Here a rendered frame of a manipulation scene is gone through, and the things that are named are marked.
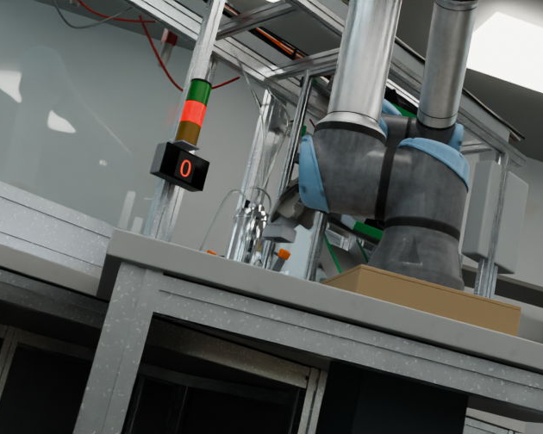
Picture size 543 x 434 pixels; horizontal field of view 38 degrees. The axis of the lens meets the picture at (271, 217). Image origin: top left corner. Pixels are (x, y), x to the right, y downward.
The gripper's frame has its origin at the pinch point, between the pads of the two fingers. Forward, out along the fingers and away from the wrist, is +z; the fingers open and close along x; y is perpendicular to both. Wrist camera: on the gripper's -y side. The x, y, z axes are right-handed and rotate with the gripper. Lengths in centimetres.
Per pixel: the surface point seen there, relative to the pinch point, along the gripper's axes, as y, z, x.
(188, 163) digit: -11.8, 2.8, -21.3
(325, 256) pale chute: -1.2, 3.7, 19.4
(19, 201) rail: 27, 6, -66
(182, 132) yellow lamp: -17.3, -0.9, -24.1
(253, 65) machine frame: -137, 1, 56
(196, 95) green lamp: -22.9, -8.4, -23.7
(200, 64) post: -31.7, -12.8, -22.9
